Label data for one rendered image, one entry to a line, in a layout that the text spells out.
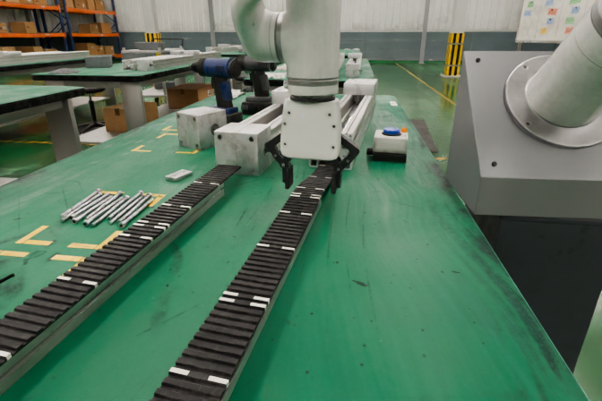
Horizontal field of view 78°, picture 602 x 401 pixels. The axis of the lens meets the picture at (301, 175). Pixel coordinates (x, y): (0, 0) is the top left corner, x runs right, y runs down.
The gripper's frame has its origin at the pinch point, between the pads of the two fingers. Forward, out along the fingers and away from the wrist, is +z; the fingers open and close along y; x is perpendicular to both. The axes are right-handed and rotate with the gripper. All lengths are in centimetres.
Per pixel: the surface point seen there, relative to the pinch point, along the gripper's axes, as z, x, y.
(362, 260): 4.0, -16.5, 10.9
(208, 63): -16, 50, -44
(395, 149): 0.6, 27.4, 14.3
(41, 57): 0, 294, -377
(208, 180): 0.7, -1.9, -19.4
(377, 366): 4.0, -33.8, 14.0
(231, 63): -17, 49, -36
